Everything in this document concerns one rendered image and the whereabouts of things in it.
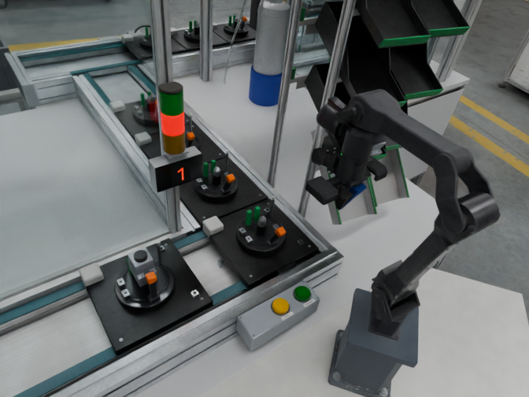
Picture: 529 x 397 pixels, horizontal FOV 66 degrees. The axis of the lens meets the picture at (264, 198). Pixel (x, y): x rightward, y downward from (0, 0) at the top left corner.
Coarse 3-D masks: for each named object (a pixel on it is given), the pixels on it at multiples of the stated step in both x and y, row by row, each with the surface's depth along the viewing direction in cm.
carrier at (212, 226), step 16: (256, 208) 114; (272, 208) 116; (208, 224) 114; (224, 224) 118; (240, 224) 116; (256, 224) 116; (272, 224) 117; (288, 224) 120; (224, 240) 113; (240, 240) 111; (256, 240) 112; (288, 240) 116; (304, 240) 116; (224, 256) 110; (240, 256) 110; (256, 256) 110; (272, 256) 111; (288, 256) 111; (304, 256) 112; (240, 272) 106; (256, 272) 106; (272, 272) 107
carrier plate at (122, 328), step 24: (168, 240) 111; (120, 264) 104; (168, 264) 106; (96, 288) 98; (192, 288) 101; (120, 312) 94; (168, 312) 95; (192, 312) 96; (120, 336) 90; (144, 336) 90
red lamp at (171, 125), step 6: (162, 114) 86; (180, 114) 87; (162, 120) 87; (168, 120) 86; (174, 120) 86; (180, 120) 87; (162, 126) 88; (168, 126) 87; (174, 126) 87; (180, 126) 88; (168, 132) 88; (174, 132) 88; (180, 132) 89
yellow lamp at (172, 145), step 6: (162, 132) 90; (162, 138) 91; (168, 138) 89; (174, 138) 89; (180, 138) 90; (168, 144) 91; (174, 144) 90; (180, 144) 91; (168, 150) 92; (174, 150) 92; (180, 150) 92
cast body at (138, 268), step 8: (144, 248) 94; (128, 256) 92; (136, 256) 91; (144, 256) 91; (128, 264) 95; (136, 264) 90; (144, 264) 91; (152, 264) 93; (136, 272) 91; (144, 272) 93; (136, 280) 94; (144, 280) 93
